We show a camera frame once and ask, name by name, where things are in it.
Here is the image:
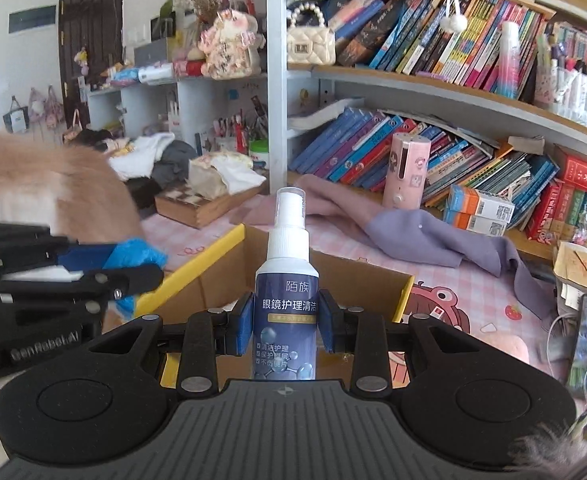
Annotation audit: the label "red dictionary books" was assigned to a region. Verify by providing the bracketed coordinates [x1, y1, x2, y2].
[525, 146, 587, 246]

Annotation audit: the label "pink doll figurine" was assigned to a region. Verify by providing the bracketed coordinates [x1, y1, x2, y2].
[198, 9, 266, 80]

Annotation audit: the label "pink plush toy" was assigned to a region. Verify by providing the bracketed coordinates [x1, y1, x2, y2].
[489, 333, 530, 364]

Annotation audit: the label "wooden chess box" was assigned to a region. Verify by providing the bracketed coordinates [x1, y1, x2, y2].
[155, 181, 269, 229]

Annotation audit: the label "pink cylindrical device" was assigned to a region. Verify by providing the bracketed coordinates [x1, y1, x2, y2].
[382, 133, 431, 210]

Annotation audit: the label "yellow cardboard box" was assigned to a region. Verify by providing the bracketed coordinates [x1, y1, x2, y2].
[134, 226, 414, 384]

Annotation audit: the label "orange white blue boxes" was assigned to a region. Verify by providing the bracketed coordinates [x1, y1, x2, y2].
[443, 184, 515, 236]

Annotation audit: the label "grey wooden bookshelf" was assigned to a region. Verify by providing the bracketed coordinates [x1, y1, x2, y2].
[85, 0, 587, 266]

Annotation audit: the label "white pearl handbag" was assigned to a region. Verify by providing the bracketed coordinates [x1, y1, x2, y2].
[287, 2, 336, 65]

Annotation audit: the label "brown paper envelope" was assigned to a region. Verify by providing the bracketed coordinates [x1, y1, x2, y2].
[554, 242, 587, 293]

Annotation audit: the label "blue white spray bottle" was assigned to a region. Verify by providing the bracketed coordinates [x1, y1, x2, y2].
[252, 188, 319, 382]

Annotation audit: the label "purple pink cloth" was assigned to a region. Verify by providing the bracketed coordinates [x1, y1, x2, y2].
[230, 173, 557, 321]

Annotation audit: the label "tissue pack cloth cover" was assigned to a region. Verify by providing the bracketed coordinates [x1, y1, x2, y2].
[187, 151, 266, 200]

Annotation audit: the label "orange white fluffy cat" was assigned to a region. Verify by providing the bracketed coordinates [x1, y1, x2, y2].
[0, 131, 145, 244]

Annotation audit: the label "pink checkered table mat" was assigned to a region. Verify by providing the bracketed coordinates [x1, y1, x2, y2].
[143, 195, 569, 380]

